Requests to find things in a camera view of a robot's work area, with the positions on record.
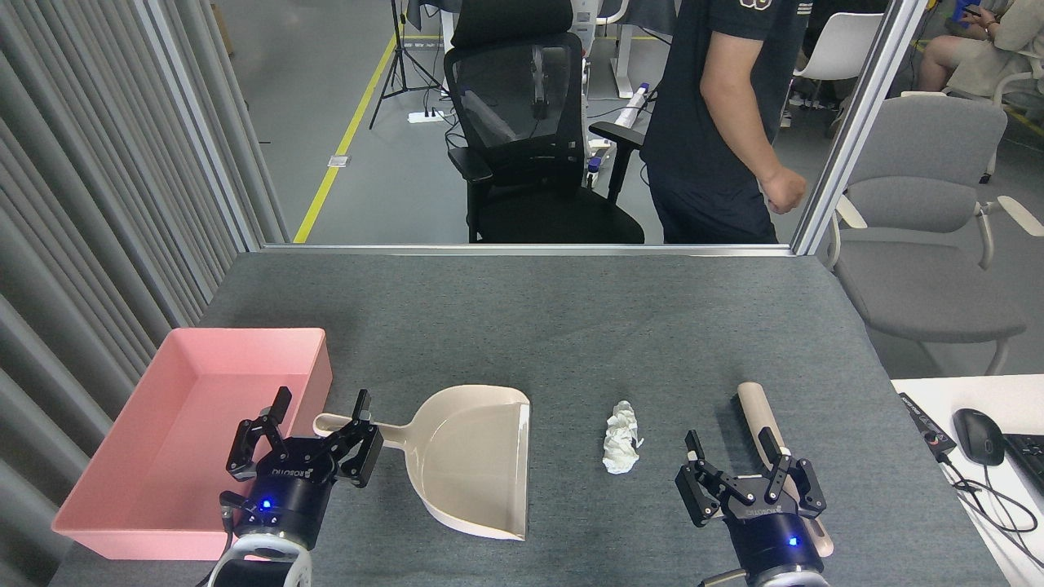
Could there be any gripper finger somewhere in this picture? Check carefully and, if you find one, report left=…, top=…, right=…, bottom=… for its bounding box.
left=318, top=390, right=384, bottom=488
left=759, top=426, right=826, bottom=516
left=226, top=386, right=293, bottom=482
left=675, top=430, right=755, bottom=527

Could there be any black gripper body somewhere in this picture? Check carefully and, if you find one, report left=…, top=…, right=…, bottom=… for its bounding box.
left=235, top=439, right=338, bottom=549
left=723, top=499, right=826, bottom=576

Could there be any beige hand brush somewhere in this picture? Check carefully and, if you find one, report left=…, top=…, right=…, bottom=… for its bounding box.
left=737, top=382, right=835, bottom=558

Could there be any white paper ball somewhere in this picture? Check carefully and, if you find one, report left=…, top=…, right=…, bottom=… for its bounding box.
left=602, top=399, right=645, bottom=475

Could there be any beige plastic dustpan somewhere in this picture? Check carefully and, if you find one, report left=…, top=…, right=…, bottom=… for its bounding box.
left=313, top=385, right=532, bottom=541

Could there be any pink plastic bin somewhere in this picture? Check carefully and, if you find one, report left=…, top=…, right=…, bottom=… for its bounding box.
left=51, top=328, right=334, bottom=562

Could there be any person's hand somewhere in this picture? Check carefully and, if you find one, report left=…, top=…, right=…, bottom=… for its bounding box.
left=759, top=167, right=808, bottom=214

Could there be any black controller with red button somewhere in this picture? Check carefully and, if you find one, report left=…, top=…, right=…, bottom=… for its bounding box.
left=897, top=393, right=958, bottom=456

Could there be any black computer mouse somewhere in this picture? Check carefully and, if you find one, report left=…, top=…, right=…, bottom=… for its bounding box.
left=952, top=408, right=1006, bottom=467

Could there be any white desk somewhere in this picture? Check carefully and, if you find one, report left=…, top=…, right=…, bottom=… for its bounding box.
left=891, top=375, right=1044, bottom=587

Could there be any black keyboard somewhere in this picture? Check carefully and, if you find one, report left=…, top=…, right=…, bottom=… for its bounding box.
left=1003, top=432, right=1044, bottom=494

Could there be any grey pleated curtain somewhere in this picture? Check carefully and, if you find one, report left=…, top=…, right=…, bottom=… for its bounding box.
left=0, top=0, right=290, bottom=587

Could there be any grey padded chair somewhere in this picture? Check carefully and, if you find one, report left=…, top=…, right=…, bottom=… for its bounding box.
left=828, top=94, right=1044, bottom=376

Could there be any black mesh office chair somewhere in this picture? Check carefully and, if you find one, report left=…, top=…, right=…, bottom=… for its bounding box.
left=443, top=0, right=655, bottom=244

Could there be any black tripod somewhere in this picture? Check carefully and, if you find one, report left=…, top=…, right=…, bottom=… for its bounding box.
left=369, top=0, right=445, bottom=130

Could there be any white plastic chair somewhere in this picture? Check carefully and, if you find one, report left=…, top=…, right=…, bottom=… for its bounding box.
left=790, top=12, right=886, bottom=135

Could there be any white stand on wheels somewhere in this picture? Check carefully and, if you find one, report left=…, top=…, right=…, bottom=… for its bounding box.
left=567, top=0, right=653, bottom=190

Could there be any seated person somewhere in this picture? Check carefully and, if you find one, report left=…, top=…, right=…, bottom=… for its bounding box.
left=779, top=0, right=890, bottom=138
left=918, top=0, right=1044, bottom=100

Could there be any black desk cable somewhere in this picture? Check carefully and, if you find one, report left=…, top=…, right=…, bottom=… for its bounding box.
left=936, top=451, right=1040, bottom=536

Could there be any silver frame rail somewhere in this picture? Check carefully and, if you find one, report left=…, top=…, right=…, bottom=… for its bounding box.
left=261, top=242, right=796, bottom=258

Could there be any white armchair frame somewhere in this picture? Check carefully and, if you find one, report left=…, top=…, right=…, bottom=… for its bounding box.
left=983, top=69, right=1044, bottom=184

